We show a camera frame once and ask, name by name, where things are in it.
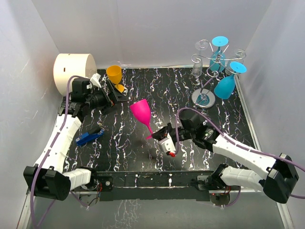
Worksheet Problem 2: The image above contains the blue wine glass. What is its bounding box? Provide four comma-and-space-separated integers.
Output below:
210, 36, 229, 72
214, 62, 247, 100

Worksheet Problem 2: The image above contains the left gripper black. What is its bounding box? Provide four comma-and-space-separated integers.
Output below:
86, 81, 129, 115

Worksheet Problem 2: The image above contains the silver wire glass rack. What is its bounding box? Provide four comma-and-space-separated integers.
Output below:
192, 40, 246, 109

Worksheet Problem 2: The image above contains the white cylindrical container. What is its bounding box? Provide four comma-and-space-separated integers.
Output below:
53, 53, 97, 96

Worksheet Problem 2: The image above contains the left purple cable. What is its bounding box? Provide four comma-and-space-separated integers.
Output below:
30, 75, 83, 229

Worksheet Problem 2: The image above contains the pink plastic wine glass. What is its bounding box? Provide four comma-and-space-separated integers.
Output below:
130, 99, 153, 139

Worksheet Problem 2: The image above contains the blue black clip tool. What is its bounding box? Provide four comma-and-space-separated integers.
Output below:
75, 127, 104, 146

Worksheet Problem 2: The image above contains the clear glass on rack left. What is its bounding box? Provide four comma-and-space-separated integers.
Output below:
192, 57, 203, 77

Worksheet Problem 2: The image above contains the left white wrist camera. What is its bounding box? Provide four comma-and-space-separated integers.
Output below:
87, 73, 102, 89

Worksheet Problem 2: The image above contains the purple cable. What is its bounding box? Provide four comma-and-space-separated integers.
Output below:
175, 107, 305, 200
30, 75, 83, 229

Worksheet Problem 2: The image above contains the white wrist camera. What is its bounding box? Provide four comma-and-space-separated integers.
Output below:
87, 73, 102, 89
158, 134, 176, 157

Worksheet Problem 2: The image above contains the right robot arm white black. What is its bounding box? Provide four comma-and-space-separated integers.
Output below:
151, 109, 299, 204

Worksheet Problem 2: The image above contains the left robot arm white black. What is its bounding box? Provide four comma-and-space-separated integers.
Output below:
23, 73, 128, 201

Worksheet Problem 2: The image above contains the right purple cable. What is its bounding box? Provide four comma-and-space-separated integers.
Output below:
175, 107, 305, 200

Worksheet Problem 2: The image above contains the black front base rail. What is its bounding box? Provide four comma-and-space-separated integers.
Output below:
96, 171, 229, 201

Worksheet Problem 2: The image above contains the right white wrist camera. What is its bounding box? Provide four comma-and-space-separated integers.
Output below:
158, 134, 176, 157

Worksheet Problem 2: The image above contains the blue wine glass rear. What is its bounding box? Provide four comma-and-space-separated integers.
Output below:
210, 36, 229, 72

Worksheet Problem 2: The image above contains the blue wine glass front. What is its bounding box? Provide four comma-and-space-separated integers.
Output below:
214, 62, 247, 100

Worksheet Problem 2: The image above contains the yellow plastic wine glass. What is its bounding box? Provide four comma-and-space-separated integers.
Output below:
106, 65, 124, 93

